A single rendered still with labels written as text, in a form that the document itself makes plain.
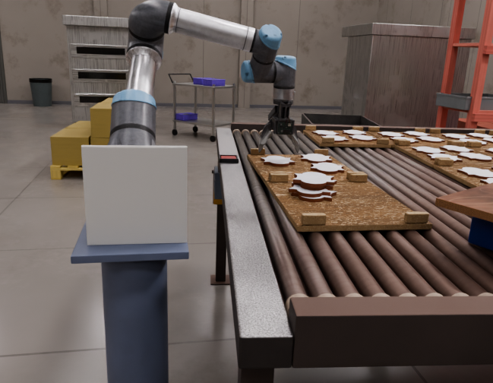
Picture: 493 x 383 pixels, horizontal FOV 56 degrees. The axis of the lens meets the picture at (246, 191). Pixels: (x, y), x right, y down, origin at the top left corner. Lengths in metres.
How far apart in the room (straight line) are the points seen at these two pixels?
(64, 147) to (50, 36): 7.31
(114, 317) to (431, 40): 5.99
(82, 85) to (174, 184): 7.41
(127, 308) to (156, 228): 0.23
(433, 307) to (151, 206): 0.67
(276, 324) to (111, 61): 7.83
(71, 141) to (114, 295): 3.99
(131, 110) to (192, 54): 10.87
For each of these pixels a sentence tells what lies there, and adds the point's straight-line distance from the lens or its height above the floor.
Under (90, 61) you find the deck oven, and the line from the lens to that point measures 8.46.
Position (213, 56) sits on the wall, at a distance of 12.14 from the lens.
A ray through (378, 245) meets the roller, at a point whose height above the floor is 0.91.
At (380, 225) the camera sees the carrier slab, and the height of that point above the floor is 0.93.
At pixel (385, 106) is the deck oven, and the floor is 0.73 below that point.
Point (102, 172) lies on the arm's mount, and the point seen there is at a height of 1.05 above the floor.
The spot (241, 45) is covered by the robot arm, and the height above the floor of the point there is 1.35.
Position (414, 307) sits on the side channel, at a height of 0.95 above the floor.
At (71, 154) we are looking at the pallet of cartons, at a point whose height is 0.26.
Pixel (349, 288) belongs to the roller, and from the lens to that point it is 0.90.
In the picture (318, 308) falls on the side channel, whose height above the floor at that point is 0.95.
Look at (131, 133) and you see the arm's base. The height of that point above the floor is 1.13.
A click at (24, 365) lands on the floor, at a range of 2.36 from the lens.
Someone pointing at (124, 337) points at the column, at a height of 0.61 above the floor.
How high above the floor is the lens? 1.33
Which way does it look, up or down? 16 degrees down
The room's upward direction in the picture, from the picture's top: 2 degrees clockwise
